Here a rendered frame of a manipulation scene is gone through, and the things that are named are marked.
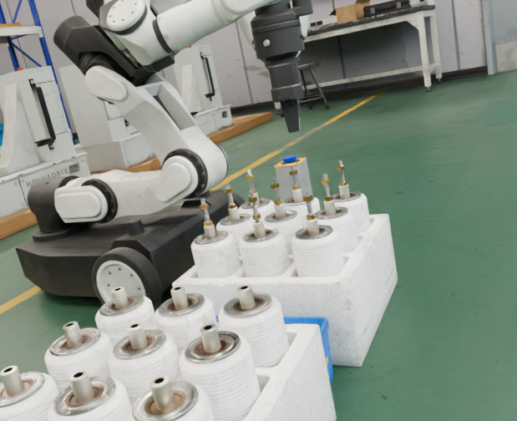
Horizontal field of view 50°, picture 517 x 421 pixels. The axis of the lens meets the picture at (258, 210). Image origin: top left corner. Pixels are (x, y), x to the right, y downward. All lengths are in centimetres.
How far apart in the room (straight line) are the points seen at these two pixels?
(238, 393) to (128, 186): 105
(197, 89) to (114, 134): 127
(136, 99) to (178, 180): 25
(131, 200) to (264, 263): 68
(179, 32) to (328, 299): 56
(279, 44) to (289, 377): 55
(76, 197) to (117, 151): 206
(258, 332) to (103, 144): 315
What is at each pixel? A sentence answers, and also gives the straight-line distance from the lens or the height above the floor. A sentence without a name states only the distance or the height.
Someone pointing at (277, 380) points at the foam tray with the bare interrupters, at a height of 18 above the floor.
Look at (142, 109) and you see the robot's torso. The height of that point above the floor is 53.
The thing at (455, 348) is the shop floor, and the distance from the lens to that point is 115.
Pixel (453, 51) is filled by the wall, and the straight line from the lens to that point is 612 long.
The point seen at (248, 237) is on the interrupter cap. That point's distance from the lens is 114.
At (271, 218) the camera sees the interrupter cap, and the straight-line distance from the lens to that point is 124.
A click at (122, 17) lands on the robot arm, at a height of 72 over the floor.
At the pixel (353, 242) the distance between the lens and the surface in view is 120.
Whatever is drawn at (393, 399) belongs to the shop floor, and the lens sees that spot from 103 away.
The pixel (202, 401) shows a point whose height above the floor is 25.
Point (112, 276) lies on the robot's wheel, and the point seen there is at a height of 13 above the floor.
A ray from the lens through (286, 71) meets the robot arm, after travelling 100.
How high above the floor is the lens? 60
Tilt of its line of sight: 15 degrees down
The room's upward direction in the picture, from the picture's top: 12 degrees counter-clockwise
